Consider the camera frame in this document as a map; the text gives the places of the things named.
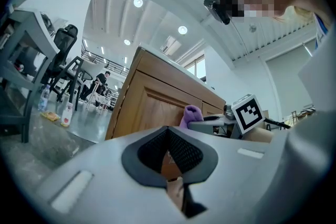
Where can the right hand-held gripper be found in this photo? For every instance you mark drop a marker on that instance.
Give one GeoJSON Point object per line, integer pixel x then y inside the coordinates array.
{"type": "Point", "coordinates": [249, 115]}

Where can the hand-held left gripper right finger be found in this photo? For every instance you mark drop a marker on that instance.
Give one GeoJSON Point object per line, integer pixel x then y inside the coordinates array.
{"type": "Point", "coordinates": [236, 170]}

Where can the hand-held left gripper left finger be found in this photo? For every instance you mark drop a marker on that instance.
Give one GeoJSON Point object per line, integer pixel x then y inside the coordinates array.
{"type": "Point", "coordinates": [105, 178]}

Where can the brown wooden cabinet door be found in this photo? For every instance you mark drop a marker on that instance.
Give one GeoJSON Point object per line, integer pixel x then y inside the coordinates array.
{"type": "Point", "coordinates": [157, 112]}
{"type": "Point", "coordinates": [212, 108]}

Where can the purple cloth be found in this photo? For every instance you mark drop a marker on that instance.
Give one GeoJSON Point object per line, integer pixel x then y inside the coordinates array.
{"type": "Point", "coordinates": [191, 115]}

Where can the wooden cabinet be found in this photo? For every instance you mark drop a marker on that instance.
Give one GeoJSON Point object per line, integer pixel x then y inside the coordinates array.
{"type": "Point", "coordinates": [157, 69]}

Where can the tall glass window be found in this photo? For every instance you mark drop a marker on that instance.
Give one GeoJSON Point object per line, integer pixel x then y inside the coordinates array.
{"type": "Point", "coordinates": [198, 68]}

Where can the small red label bottle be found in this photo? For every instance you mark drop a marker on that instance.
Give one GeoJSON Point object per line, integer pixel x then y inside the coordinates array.
{"type": "Point", "coordinates": [67, 115]}

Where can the yellow packet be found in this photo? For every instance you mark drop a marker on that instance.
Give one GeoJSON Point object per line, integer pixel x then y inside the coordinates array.
{"type": "Point", "coordinates": [50, 116]}

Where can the white ceiling air conditioner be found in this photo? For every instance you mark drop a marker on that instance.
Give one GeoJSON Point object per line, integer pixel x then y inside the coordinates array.
{"type": "Point", "coordinates": [170, 44]}

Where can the grey roller blind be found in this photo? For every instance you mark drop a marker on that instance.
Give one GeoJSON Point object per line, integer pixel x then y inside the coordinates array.
{"type": "Point", "coordinates": [288, 78]}

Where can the round ceiling light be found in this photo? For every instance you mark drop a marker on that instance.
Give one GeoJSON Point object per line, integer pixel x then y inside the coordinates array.
{"type": "Point", "coordinates": [127, 42]}
{"type": "Point", "coordinates": [183, 30]}
{"type": "Point", "coordinates": [138, 2]}

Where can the clear water bottle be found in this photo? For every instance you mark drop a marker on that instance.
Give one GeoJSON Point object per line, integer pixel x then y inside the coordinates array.
{"type": "Point", "coordinates": [44, 97]}

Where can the round ceiling sensor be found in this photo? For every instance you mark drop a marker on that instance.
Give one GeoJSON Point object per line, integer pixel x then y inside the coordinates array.
{"type": "Point", "coordinates": [252, 28]}

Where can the black balcony railing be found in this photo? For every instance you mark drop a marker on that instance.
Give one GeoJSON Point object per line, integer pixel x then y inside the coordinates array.
{"type": "Point", "coordinates": [105, 63]}

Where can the black office chair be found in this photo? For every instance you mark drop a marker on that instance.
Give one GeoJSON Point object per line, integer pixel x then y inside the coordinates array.
{"type": "Point", "coordinates": [65, 36]}

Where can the person's blue shirt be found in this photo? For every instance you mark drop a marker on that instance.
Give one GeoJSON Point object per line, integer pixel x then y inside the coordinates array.
{"type": "Point", "coordinates": [321, 31]}

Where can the thin frame shelf rack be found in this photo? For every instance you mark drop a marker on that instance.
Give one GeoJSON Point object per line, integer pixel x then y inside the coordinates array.
{"type": "Point", "coordinates": [302, 112]}

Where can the black head-mounted camera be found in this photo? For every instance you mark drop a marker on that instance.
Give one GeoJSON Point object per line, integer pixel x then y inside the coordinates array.
{"type": "Point", "coordinates": [216, 10]}

